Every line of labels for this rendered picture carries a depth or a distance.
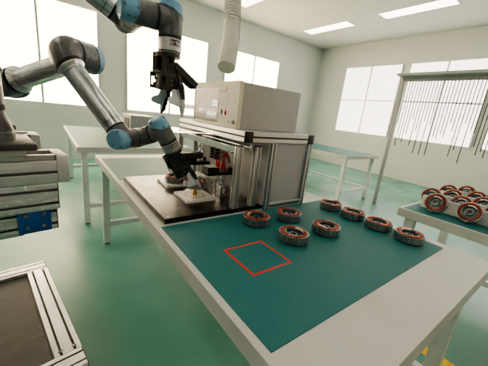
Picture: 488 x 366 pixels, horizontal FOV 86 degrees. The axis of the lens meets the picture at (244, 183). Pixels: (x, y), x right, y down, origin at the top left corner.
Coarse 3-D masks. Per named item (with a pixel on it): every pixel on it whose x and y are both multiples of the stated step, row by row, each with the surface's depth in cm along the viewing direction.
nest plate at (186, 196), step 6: (174, 192) 128; (180, 192) 128; (186, 192) 129; (192, 192) 130; (198, 192) 131; (204, 192) 132; (180, 198) 123; (186, 198) 121; (192, 198) 122; (198, 198) 123; (204, 198) 123; (210, 198) 124
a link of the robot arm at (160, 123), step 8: (152, 120) 106; (160, 120) 105; (152, 128) 106; (160, 128) 106; (168, 128) 108; (152, 136) 108; (160, 136) 107; (168, 136) 108; (160, 144) 110; (168, 144) 110
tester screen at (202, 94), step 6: (198, 90) 144; (204, 90) 139; (210, 90) 134; (216, 90) 129; (198, 96) 144; (204, 96) 139; (210, 96) 134; (216, 96) 129; (198, 102) 145; (204, 102) 140; (204, 108) 140; (216, 108) 130; (216, 114) 131
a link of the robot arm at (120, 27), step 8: (88, 0) 81; (96, 0) 81; (104, 0) 81; (112, 0) 82; (96, 8) 83; (104, 8) 83; (112, 8) 83; (112, 16) 85; (120, 24) 87; (128, 32) 91
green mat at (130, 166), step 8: (104, 160) 189; (112, 160) 192; (120, 160) 194; (128, 160) 197; (136, 160) 200; (144, 160) 203; (152, 160) 206; (160, 160) 210; (112, 168) 170; (120, 168) 172; (128, 168) 174; (136, 168) 177; (144, 168) 179; (152, 168) 182; (160, 168) 184; (120, 176) 154
